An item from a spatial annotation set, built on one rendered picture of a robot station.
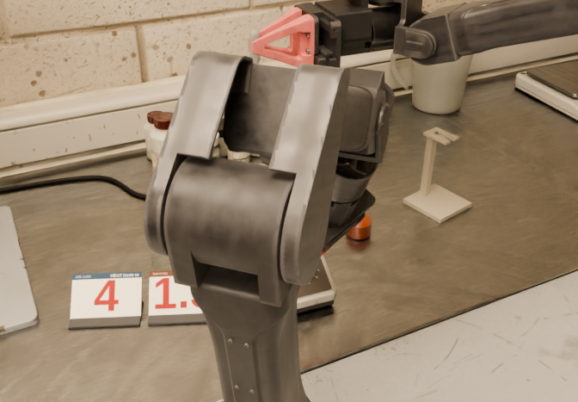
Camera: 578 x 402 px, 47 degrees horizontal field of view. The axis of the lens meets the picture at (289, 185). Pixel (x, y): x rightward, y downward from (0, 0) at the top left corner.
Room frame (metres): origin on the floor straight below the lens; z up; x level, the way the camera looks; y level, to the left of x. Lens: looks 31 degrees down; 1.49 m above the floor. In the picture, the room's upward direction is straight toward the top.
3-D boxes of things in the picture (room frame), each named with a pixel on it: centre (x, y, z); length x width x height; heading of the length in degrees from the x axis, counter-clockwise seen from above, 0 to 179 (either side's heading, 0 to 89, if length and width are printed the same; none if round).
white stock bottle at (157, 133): (1.03, 0.21, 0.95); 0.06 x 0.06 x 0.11
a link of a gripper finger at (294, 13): (0.80, 0.00, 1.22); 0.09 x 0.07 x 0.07; 111
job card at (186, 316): (0.67, 0.14, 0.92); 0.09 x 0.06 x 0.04; 94
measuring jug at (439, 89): (1.34, -0.31, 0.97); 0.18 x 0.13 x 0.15; 84
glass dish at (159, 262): (0.75, 0.17, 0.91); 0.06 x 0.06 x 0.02
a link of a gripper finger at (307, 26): (0.82, 0.01, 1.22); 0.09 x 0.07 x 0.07; 111
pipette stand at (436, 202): (0.93, -0.25, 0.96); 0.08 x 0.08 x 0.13; 39
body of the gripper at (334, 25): (0.84, -0.06, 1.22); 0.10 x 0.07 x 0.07; 21
